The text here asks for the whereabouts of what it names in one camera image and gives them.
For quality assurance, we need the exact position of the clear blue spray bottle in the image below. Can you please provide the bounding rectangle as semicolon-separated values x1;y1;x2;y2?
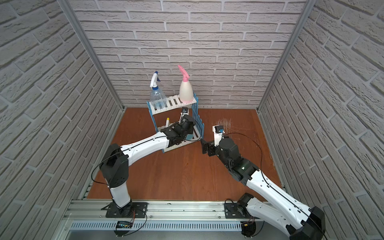
150;71;167;110

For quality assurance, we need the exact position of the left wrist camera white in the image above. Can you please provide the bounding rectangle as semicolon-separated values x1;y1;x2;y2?
179;107;189;121

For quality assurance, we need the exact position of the blue white wooden shelf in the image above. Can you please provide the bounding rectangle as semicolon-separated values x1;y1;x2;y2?
146;92;205;154

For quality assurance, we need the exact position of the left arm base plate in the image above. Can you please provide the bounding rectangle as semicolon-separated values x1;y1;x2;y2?
102;202;148;219

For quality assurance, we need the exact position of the teal pink spray bottle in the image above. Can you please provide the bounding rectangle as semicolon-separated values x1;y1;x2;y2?
186;134;194;140

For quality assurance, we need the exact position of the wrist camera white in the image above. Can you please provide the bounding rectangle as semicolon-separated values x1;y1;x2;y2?
212;125;225;147
179;107;189;121

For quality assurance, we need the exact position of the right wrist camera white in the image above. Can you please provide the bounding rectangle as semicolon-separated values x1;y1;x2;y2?
212;125;225;147

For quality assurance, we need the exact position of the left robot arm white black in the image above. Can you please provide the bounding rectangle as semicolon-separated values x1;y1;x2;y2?
99;115;197;210

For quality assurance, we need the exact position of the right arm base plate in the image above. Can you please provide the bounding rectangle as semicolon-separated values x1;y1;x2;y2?
224;202;261;221

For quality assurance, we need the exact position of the aluminium front rail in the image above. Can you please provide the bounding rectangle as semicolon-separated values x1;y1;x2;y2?
59;199;310;232

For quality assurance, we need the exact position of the small green circuit board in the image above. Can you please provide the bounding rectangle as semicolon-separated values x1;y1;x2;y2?
116;221;134;229

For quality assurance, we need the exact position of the black round connector box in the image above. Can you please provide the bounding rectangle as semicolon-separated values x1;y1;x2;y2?
241;222;257;238

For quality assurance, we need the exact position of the white pink spray bottle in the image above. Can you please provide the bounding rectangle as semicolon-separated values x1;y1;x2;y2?
178;65;194;104

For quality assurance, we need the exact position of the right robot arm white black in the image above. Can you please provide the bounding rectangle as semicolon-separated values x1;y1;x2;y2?
201;138;326;240

